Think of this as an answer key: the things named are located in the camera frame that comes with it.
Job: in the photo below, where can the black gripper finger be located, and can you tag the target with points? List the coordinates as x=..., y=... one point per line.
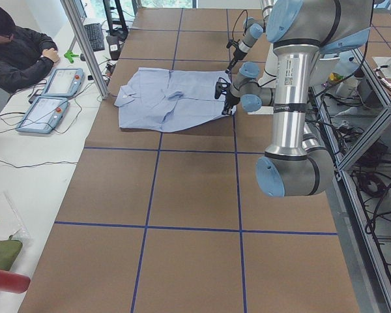
x=227, y=110
x=231, y=65

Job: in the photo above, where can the green folded cloth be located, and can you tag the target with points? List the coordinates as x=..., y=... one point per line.
x=9, y=251

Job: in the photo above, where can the brown paper table cover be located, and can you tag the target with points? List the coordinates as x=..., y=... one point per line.
x=156, y=222

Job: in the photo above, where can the light blue striped shirt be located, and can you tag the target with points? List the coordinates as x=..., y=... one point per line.
x=169, y=100

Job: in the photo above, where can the teach pendant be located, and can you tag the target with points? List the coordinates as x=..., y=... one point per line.
x=64, y=82
x=44, y=115

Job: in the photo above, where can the upper teach pendant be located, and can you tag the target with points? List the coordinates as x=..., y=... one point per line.
x=64, y=82

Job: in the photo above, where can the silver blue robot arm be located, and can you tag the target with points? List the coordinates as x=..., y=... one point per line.
x=253, y=30
x=299, y=32

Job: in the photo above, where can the person's hand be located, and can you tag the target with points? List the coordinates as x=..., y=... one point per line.
x=51, y=54

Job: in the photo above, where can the aluminium frame post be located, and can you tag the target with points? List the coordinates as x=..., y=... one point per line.
x=76, y=23

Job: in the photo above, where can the person in black jacket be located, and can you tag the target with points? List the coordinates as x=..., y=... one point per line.
x=21, y=64

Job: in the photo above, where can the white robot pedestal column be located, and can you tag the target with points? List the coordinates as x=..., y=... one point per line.
x=268, y=80

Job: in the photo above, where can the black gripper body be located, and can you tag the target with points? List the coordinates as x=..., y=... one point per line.
x=229, y=100
x=235, y=59

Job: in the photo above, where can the green plastic tool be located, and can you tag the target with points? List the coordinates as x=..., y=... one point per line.
x=70, y=56

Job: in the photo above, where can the black keyboard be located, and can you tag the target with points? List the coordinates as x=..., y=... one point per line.
x=95, y=36

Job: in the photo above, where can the red bottle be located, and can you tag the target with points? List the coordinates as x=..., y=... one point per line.
x=13, y=282

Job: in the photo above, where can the clear plastic bag MiNi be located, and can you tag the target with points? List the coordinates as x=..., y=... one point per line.
x=12, y=225

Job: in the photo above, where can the lower teach pendant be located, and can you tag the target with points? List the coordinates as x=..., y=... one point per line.
x=44, y=115

